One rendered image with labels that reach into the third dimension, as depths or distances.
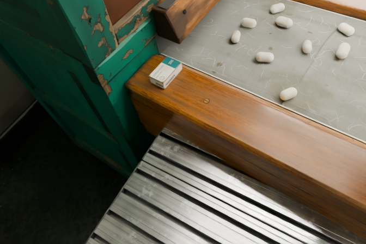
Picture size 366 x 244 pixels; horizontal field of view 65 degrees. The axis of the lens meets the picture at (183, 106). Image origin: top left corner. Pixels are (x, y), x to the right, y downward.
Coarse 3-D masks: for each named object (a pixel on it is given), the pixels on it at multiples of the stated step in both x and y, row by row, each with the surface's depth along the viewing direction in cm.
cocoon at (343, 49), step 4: (340, 44) 58; (344, 44) 57; (348, 44) 57; (340, 48) 57; (344, 48) 56; (348, 48) 57; (336, 52) 57; (340, 52) 56; (344, 52) 56; (348, 52) 57; (340, 56) 57; (344, 56) 56
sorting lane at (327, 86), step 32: (224, 0) 73; (256, 0) 71; (288, 0) 70; (192, 32) 67; (224, 32) 66; (256, 32) 65; (288, 32) 64; (320, 32) 63; (192, 64) 61; (224, 64) 60; (256, 64) 59; (288, 64) 58; (320, 64) 58; (352, 64) 57; (320, 96) 53; (352, 96) 52; (352, 128) 49
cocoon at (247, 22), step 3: (243, 18) 65; (246, 18) 65; (243, 21) 65; (246, 21) 65; (249, 21) 64; (252, 21) 64; (255, 21) 64; (243, 24) 65; (246, 24) 65; (249, 24) 64; (252, 24) 64; (255, 24) 65; (249, 27) 65; (252, 27) 65
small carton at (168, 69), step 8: (160, 64) 56; (168, 64) 56; (176, 64) 55; (152, 72) 55; (160, 72) 55; (168, 72) 54; (176, 72) 56; (152, 80) 55; (160, 80) 54; (168, 80) 54
